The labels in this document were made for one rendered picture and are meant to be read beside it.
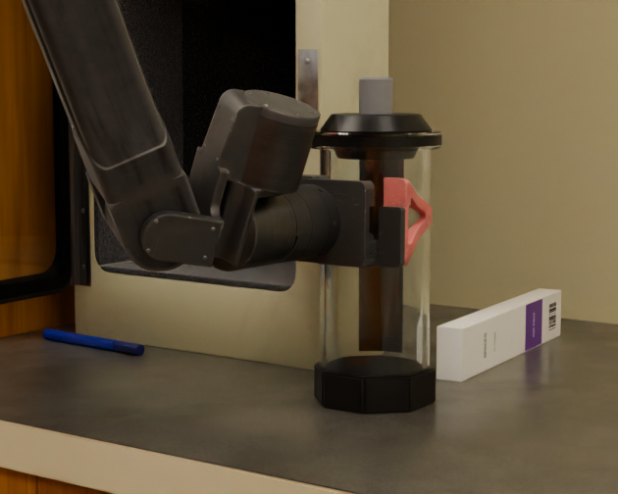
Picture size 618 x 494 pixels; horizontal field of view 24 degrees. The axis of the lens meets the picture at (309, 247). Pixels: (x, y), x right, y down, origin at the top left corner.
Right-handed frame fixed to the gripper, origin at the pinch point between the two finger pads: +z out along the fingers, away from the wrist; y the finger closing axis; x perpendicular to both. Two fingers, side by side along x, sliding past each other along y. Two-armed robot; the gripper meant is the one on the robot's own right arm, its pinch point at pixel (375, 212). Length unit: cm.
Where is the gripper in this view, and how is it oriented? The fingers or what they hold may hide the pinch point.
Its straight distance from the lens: 118.0
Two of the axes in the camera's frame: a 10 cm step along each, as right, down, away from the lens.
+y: -8.1, -0.7, 5.8
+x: 0.0, 9.9, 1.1
